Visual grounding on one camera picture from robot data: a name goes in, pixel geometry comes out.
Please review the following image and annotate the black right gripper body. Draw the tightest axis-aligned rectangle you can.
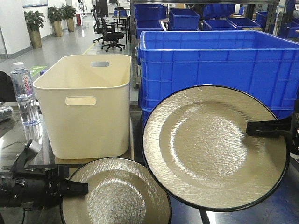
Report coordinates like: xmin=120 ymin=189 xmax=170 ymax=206
xmin=288 ymin=114 xmax=299 ymax=156

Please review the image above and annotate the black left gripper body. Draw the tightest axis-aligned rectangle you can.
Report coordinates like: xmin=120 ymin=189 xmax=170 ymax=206
xmin=0 ymin=139 xmax=69 ymax=209

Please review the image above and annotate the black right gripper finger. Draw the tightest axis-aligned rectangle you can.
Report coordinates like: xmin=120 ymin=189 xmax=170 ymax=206
xmin=246 ymin=116 xmax=292 ymax=138

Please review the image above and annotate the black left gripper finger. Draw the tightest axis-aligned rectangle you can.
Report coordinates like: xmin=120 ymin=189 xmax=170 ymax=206
xmin=61 ymin=179 xmax=89 ymax=197

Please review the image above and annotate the glossy cream plate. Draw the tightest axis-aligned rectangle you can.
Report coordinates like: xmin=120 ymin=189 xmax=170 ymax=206
xmin=142 ymin=85 xmax=290 ymax=212
xmin=60 ymin=157 xmax=171 ymax=224

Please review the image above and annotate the cream plastic bin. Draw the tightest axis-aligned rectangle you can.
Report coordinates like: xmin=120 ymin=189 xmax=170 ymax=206
xmin=33 ymin=54 xmax=131 ymax=159

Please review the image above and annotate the clear water bottle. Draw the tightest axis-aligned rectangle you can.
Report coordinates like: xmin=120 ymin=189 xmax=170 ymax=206
xmin=10 ymin=62 xmax=40 ymax=126

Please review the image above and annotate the black office chair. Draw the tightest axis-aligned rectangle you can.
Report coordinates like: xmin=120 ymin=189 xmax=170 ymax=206
xmin=91 ymin=9 xmax=125 ymax=52

